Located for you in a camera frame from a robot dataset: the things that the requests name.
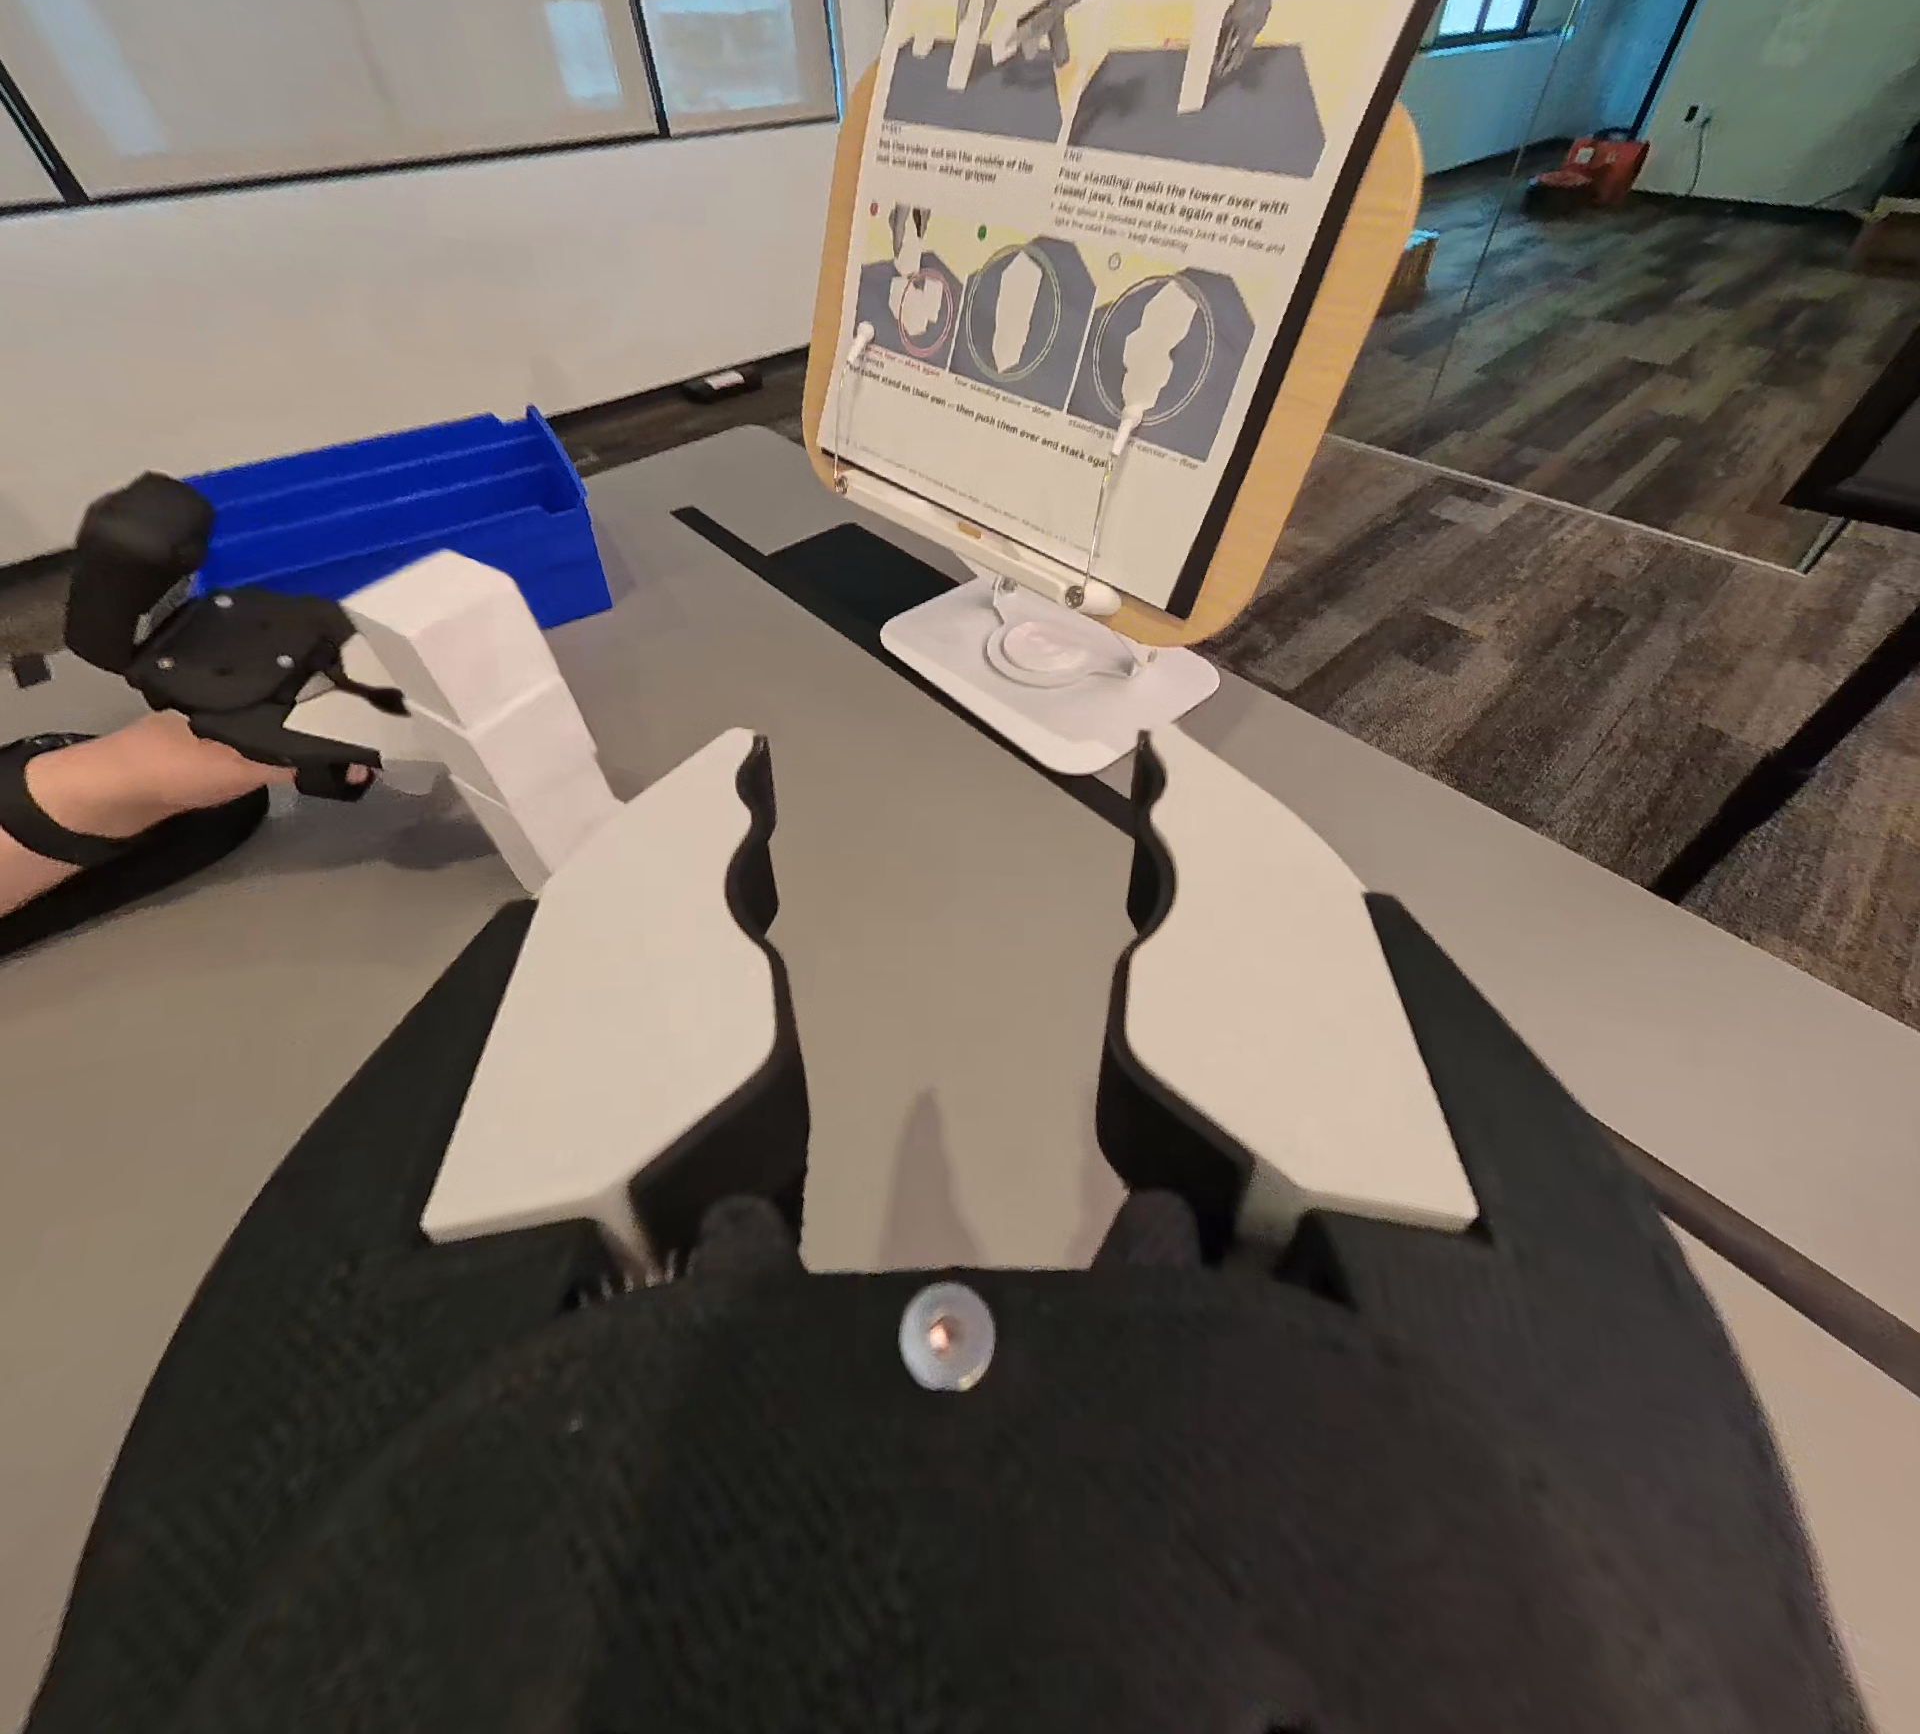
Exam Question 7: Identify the black wrist band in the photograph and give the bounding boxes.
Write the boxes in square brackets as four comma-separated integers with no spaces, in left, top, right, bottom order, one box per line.
[0,732,108,870]

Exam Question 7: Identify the blue plastic bin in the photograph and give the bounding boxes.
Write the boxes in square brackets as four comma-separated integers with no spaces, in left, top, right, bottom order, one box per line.
[179,406,614,634]

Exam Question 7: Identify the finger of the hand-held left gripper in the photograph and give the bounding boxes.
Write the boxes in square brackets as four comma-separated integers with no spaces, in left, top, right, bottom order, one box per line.
[283,696,455,800]
[306,624,410,720]

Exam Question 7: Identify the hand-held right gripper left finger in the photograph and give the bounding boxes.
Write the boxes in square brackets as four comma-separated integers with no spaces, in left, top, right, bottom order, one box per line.
[419,726,812,1263]

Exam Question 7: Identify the black side desk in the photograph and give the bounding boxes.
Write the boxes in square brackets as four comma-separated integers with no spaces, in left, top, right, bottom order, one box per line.
[1781,323,1920,533]

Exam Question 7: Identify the printed paper sheet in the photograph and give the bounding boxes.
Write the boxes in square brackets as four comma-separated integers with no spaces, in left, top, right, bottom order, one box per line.
[831,0,1531,614]

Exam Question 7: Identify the red floor machine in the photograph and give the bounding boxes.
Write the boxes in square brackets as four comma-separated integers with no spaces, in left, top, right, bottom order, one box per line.
[1525,127,1652,214]

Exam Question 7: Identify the person's left hand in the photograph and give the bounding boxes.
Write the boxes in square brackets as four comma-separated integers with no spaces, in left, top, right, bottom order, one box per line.
[89,709,275,824]

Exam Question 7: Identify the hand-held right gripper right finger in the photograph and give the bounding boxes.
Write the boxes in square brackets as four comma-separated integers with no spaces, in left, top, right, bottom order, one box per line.
[1097,728,1488,1272]

